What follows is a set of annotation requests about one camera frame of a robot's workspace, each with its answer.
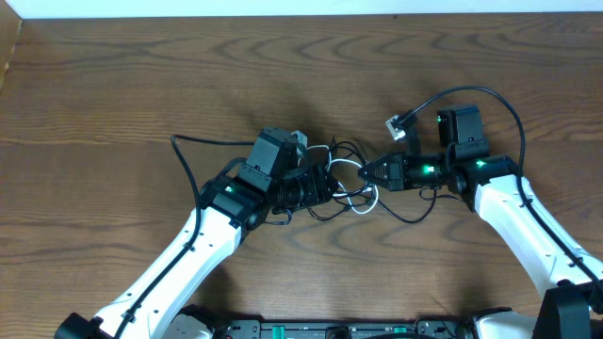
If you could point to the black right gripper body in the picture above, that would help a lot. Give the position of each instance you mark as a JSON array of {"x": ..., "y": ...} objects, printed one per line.
[{"x": 396, "y": 170}]

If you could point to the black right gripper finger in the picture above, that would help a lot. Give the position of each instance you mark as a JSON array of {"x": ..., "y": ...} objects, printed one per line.
[
  {"x": 376, "y": 168},
  {"x": 377, "y": 181}
]

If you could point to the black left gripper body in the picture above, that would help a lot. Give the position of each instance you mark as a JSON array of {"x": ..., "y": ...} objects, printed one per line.
[{"x": 325, "y": 186}]

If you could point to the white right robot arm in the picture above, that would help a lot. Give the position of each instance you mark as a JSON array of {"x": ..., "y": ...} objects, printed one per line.
[{"x": 567, "y": 277}]

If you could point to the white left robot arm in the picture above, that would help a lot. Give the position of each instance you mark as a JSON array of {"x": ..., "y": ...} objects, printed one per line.
[{"x": 227, "y": 209}]

